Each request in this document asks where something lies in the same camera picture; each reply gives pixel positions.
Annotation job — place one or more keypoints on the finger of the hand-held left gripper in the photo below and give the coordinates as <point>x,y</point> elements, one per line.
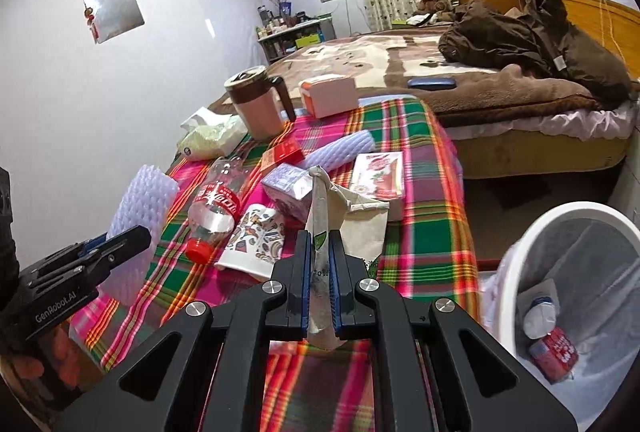
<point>130,239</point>
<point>93,244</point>

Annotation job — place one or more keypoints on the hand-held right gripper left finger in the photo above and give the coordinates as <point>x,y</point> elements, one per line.
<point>302,274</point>

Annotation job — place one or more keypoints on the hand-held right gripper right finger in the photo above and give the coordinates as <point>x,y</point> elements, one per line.
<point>336,284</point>

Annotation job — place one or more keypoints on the large white foam net sleeve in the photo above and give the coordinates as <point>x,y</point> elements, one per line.
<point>145,197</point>

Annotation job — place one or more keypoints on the beige paper bag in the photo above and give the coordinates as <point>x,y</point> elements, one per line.
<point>362,222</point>

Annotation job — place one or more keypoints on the red and white carton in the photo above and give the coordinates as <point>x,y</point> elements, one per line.
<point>377,174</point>

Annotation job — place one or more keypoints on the red and pink medicine box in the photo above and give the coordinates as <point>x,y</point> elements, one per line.
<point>282,151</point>

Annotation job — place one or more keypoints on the white trash bin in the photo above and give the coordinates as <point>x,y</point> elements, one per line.
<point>530,237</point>

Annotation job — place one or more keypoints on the person's left hand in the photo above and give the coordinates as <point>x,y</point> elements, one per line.
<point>22,368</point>

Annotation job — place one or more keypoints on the patterned paper cup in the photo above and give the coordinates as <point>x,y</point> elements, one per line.
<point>252,242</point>

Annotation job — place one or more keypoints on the purple carton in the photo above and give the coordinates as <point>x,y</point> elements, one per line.
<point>287,189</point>

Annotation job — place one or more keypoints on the clear bottle with red label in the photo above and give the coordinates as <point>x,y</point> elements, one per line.
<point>212,212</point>

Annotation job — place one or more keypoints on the plaid tablecloth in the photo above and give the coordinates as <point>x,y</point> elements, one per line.
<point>430,232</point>

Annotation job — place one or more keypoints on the soft tissue pack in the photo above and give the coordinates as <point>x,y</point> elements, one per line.
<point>210,140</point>

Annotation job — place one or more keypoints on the small white foam net sleeve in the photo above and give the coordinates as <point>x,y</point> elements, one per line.
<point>340,150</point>

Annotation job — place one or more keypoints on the brown lidded mug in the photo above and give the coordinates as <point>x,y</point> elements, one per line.
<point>255,112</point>

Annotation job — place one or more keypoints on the orange and white box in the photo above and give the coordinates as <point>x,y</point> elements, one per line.
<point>332,97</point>

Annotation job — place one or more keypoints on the crumpled white bottle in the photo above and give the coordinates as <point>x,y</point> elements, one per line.
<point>537,319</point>

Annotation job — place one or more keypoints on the dark blue phone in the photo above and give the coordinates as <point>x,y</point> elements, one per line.
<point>430,83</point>

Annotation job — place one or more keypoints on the red hanging charm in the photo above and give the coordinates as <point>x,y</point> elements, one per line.
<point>91,20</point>

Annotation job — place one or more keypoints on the silver foil sheet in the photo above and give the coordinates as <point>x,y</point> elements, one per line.
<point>117,12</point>

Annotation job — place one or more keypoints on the crushed red carton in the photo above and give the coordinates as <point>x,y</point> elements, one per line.
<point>555,354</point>

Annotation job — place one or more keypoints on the yellow bed base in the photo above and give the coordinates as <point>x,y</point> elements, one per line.
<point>525,152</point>

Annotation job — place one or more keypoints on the brown printed blanket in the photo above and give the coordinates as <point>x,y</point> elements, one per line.
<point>380,57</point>

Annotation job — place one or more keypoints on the low shelf unit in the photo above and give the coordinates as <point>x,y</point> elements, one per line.
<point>280,45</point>

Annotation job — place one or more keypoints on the row of small bottles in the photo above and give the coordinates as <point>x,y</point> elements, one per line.
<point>272,25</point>

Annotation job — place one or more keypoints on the white plastic bin liner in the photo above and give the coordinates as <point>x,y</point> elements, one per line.
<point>600,272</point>

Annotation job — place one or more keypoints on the pink bed sheet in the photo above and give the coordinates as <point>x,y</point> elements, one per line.
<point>575,122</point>

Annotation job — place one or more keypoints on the brown jacket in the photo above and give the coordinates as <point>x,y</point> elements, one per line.
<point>525,42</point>

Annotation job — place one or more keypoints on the wooden headboard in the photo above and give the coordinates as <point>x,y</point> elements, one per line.
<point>615,22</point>

